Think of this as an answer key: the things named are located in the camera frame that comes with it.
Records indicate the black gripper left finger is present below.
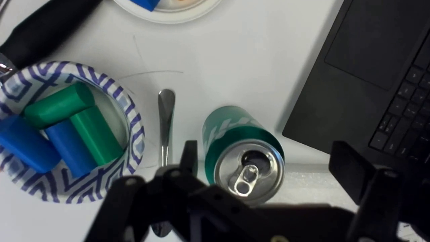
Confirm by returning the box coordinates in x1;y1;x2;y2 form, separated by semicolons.
83;139;212;242

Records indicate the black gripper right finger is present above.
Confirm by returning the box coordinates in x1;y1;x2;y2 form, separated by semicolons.
328;139;430;242

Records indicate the green soda can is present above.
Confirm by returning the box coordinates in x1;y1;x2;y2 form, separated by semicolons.
202;104;286;205

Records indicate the metal spoon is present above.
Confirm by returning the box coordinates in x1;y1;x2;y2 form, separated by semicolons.
156;87;177;168

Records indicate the blue patterned paper bowl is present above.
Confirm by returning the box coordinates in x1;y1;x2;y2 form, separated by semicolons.
0;60;148;205

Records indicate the black laptop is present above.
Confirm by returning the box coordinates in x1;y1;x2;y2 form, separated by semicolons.
281;0;430;180

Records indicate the white plate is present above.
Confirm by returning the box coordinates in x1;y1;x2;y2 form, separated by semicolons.
111;0;224;25

